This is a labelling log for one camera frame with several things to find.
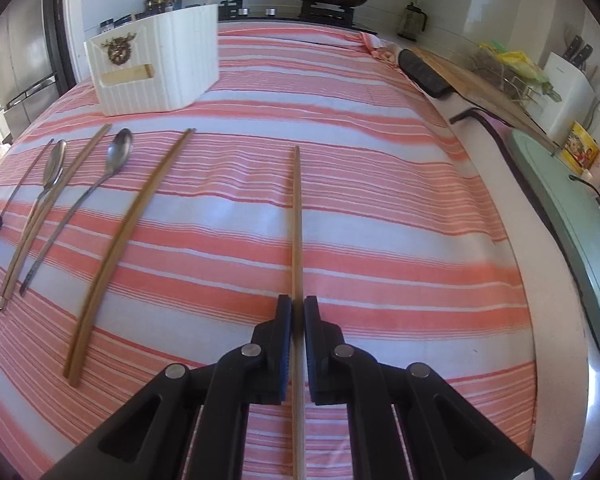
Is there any white ribbed utensil holder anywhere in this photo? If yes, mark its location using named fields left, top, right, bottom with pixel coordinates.
left=83, top=4, right=220, bottom=117

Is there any black plastic board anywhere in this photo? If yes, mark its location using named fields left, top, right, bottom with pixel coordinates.
left=397, top=49, right=456, bottom=99

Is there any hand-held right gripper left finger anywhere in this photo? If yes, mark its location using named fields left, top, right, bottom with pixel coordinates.
left=40, top=294, right=293, bottom=480

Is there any teal cutting board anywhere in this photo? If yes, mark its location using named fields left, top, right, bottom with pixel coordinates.
left=509, top=127, right=600, bottom=366

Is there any black gas stove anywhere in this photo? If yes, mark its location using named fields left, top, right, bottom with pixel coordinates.
left=217, top=0, right=379, bottom=36

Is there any wooden cutting board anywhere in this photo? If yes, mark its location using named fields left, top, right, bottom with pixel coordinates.
left=410, top=46, right=561, bottom=153

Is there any wire dish rack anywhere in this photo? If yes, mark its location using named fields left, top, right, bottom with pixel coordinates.
left=467, top=42, right=561, bottom=111

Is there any thick black cable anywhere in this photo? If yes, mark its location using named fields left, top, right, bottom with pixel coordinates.
left=449, top=105, right=588, bottom=311

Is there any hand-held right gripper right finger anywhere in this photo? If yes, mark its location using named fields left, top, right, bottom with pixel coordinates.
left=302, top=295, right=553, bottom=480

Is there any long-handled metal spoon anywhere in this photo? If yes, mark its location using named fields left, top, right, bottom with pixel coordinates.
left=19, top=128, right=133, bottom=297

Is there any white knife block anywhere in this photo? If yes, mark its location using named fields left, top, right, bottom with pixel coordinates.
left=535, top=51, right=597, bottom=143

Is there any yellow plastic bag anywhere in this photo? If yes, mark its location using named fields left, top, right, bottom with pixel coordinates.
left=480, top=42, right=549, bottom=83

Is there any light wooden chopstick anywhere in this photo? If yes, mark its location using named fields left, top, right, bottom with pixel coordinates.
left=291, top=145, right=307, bottom=480

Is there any silver refrigerator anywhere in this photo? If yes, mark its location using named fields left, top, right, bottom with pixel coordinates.
left=0, top=0, right=76, bottom=141

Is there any glass pitcher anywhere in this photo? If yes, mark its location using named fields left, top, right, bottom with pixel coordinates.
left=397, top=1, right=428, bottom=43

